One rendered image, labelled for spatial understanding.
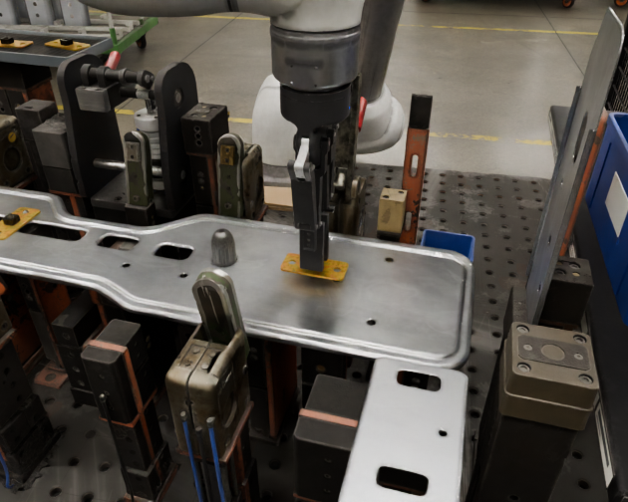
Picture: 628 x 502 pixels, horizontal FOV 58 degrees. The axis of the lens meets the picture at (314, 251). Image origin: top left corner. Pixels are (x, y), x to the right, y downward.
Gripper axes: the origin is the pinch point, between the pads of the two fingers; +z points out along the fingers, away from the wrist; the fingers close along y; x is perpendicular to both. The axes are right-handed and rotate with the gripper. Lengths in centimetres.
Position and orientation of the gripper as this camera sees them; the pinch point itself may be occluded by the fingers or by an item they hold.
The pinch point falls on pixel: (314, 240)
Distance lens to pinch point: 70.8
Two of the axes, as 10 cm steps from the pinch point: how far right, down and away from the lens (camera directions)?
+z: 0.0, 8.2, 5.7
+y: -2.7, 5.5, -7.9
